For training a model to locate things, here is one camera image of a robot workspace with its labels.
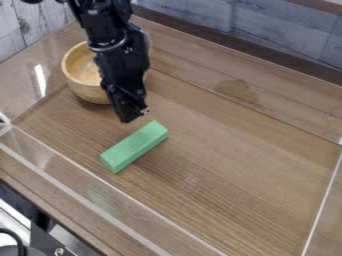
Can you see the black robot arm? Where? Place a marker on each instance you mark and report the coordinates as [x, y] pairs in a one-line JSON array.
[[103, 18]]

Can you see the black metal bracket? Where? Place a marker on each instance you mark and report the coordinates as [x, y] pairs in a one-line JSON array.
[[47, 244]]

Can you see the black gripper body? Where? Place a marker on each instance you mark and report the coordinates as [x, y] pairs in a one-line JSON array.
[[123, 63]]

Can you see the green rectangular block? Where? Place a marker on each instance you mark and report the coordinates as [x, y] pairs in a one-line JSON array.
[[134, 146]]

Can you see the clear acrylic enclosure wall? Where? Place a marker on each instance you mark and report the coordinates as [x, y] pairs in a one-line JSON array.
[[242, 183]]

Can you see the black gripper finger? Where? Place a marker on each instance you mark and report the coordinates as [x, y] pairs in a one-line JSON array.
[[131, 105], [111, 95]]

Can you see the wooden bowl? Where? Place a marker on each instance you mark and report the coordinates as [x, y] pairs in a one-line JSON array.
[[82, 74]]

